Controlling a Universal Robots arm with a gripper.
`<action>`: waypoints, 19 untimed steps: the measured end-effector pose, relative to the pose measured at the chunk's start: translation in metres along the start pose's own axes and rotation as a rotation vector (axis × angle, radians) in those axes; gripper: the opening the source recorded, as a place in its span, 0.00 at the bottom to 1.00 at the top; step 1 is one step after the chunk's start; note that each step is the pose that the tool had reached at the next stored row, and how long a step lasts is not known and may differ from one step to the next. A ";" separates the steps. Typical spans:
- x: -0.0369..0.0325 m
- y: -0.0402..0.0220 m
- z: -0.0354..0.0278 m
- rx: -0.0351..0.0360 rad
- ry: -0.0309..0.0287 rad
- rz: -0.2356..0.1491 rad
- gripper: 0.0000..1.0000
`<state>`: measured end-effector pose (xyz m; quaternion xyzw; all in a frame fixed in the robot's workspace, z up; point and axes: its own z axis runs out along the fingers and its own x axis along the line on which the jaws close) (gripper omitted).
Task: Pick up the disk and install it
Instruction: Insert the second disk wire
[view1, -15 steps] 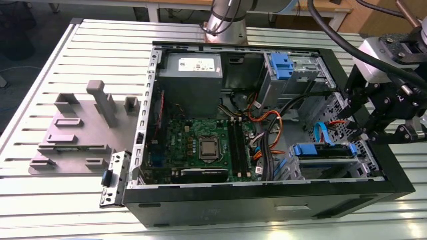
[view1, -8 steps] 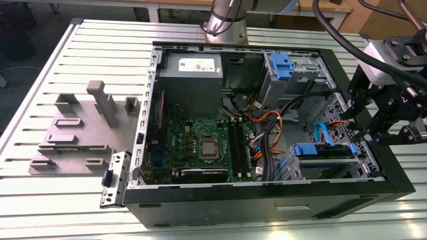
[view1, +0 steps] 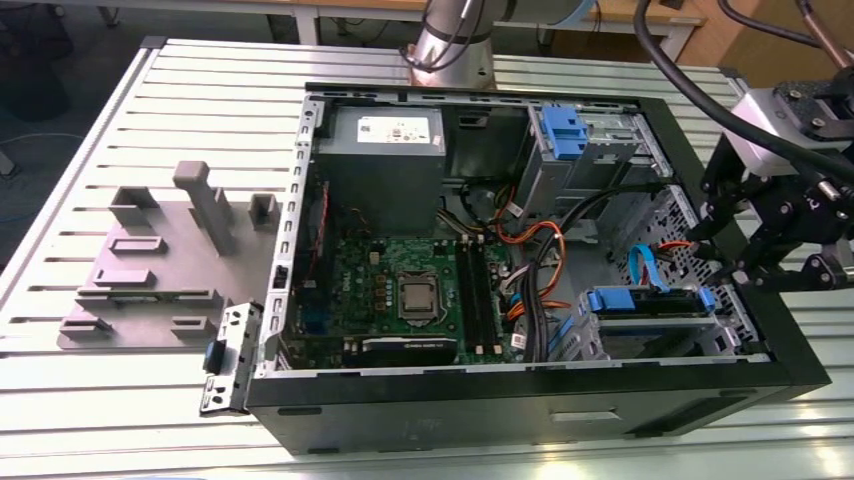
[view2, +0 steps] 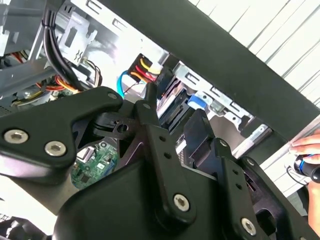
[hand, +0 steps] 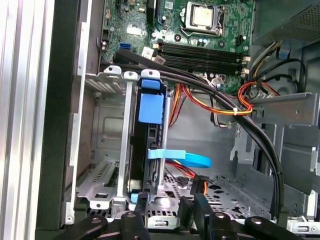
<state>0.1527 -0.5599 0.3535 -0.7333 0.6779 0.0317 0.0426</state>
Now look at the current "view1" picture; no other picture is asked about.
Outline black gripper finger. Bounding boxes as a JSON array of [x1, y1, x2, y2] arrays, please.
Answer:
[[686, 143, 770, 247], [715, 218, 854, 294]]

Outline red wire with black plug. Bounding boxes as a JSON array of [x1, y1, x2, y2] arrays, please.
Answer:
[[655, 239, 710, 260]]

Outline blue data wire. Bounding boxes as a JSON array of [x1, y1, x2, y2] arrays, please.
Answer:
[[627, 243, 672, 296]]

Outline hard disk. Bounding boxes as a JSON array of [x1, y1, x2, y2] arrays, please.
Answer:
[[584, 283, 720, 322]]

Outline metal disk bay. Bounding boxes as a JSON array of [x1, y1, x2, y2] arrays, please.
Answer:
[[571, 282, 763, 362]]

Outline metal optical drive cage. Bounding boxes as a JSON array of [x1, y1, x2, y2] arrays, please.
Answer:
[[516, 103, 671, 217]]

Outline wooden cabinet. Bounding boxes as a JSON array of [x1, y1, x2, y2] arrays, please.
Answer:
[[679, 0, 854, 96]]

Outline blue drive cage latch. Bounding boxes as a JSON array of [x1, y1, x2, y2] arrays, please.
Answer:
[[540, 105, 591, 162]]

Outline black RAM slot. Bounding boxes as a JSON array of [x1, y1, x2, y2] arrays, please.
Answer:
[[455, 235, 487, 354]]

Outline green motherboard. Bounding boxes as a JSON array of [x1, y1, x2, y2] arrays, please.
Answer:
[[285, 237, 529, 369]]

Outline black open PC case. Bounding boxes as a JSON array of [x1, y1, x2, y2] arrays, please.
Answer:
[[243, 82, 835, 456]]

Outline silver CPU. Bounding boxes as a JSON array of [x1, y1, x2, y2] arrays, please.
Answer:
[[401, 284, 437, 318]]

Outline grey power supply unit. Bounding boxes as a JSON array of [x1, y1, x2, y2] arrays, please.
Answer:
[[312, 104, 449, 239]]

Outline CPU socket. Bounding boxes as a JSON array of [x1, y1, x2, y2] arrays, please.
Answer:
[[392, 269, 449, 329]]

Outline black graphics card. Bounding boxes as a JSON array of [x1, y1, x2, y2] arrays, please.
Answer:
[[343, 337, 459, 369]]

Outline grey parts rack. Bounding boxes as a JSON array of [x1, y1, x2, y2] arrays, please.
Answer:
[[56, 159, 283, 354]]

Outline green RAM stick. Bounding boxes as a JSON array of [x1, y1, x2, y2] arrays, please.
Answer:
[[98, 294, 176, 305]]

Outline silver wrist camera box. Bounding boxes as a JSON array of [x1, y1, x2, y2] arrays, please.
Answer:
[[726, 89, 806, 177]]

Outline black wrist mount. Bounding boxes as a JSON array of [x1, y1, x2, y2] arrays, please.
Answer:
[[772, 78, 854, 147]]

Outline orange and yellow wire bundle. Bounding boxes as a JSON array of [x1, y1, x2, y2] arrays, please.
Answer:
[[496, 219, 576, 322]]

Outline brown arm hose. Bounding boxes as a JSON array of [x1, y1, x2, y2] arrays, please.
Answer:
[[796, 0, 854, 67]]

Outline thick black cable bundle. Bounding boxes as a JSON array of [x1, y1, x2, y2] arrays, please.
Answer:
[[519, 182, 668, 362]]

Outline yellow and black power wires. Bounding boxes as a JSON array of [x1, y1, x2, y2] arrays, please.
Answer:
[[436, 207, 487, 240]]

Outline thin red wire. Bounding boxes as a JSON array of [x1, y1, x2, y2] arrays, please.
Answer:
[[303, 179, 333, 291]]

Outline wooden desk with white frame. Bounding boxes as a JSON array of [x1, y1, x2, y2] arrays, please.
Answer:
[[265, 0, 708, 64]]

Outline metal expansion slot bracket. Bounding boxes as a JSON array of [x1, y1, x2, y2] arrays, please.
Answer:
[[197, 301, 267, 419]]

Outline blue floor cable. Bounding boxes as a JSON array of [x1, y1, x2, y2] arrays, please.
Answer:
[[0, 130, 88, 224]]

